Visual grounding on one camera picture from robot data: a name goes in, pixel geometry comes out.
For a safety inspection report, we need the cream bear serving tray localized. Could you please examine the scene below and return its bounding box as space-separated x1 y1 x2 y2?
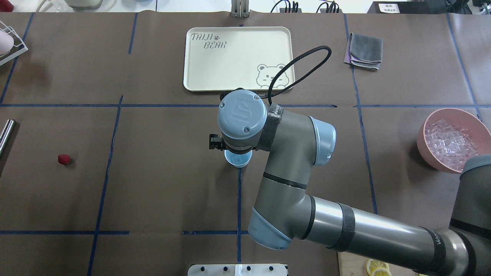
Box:
183 26 293 92

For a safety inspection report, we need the wooden cutting board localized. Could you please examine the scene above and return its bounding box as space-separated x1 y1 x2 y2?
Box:
337 253 420 276

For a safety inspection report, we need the red strawberry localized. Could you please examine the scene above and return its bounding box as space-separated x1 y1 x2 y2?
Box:
57 154 72 166

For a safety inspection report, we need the aluminium frame post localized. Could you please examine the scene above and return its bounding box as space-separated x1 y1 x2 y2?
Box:
231 0 250 18

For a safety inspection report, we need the red bottle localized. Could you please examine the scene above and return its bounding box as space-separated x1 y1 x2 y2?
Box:
0 0 14 12

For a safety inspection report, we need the black label box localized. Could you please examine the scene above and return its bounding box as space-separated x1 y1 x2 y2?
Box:
367 0 452 14

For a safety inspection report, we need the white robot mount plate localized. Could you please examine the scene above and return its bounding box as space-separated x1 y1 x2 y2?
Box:
187 263 289 276

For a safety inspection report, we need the light blue plastic cup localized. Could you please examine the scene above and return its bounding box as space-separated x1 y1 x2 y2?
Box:
224 150 252 168

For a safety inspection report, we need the pink bowl of ice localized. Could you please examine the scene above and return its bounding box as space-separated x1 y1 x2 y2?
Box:
416 108 491 174

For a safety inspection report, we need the steel muddler black tip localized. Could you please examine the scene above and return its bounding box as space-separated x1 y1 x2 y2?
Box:
0 119 16 156

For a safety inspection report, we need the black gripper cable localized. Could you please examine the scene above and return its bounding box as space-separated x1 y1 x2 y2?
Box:
267 45 332 105

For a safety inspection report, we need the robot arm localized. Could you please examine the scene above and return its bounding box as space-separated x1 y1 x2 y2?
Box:
210 89 490 276

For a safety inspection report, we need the folded grey cloth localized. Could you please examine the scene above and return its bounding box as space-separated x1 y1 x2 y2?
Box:
343 33 383 71

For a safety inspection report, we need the white wire cup rack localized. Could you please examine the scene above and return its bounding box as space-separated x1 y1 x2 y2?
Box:
0 21 28 66

